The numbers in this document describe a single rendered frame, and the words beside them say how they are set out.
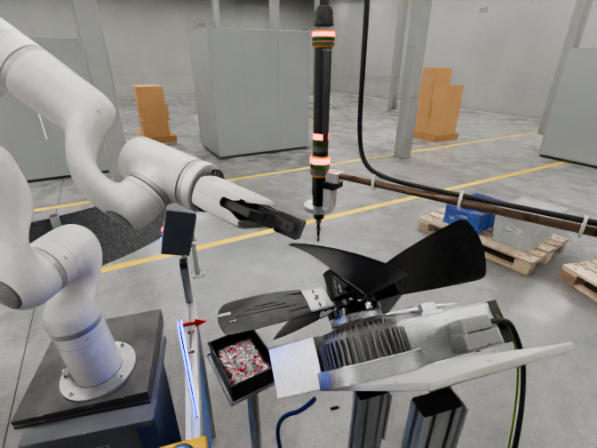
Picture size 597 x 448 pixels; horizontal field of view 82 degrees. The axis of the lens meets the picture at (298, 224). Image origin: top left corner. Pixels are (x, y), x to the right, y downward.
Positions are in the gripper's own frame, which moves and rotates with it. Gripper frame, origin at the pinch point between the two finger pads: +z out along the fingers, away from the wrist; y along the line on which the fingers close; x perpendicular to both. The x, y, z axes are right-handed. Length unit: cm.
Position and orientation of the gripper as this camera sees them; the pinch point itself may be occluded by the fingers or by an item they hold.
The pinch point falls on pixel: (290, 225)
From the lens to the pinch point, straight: 52.4
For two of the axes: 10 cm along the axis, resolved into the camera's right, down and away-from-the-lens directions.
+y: -3.2, 0.0, -9.5
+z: 8.8, 3.8, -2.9
